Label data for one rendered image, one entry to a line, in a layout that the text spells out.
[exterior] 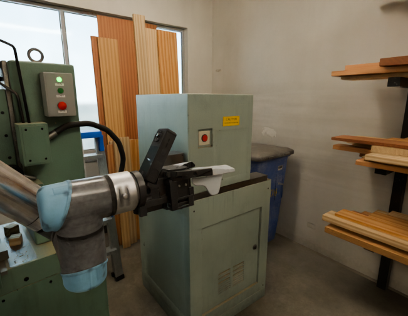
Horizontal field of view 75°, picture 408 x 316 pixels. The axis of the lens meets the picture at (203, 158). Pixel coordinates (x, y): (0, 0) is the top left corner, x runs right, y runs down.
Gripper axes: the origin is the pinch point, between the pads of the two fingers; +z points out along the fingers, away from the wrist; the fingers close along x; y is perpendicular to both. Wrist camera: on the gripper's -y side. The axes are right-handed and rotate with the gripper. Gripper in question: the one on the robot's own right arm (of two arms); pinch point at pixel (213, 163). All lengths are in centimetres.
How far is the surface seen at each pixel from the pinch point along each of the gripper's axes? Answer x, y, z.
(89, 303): -72, 63, -18
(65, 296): -70, 55, -27
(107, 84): -199, -55, 42
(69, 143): -74, -7, -17
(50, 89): -64, -27, -23
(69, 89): -65, -27, -16
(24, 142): -64, -9, -33
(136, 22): -196, -112, 76
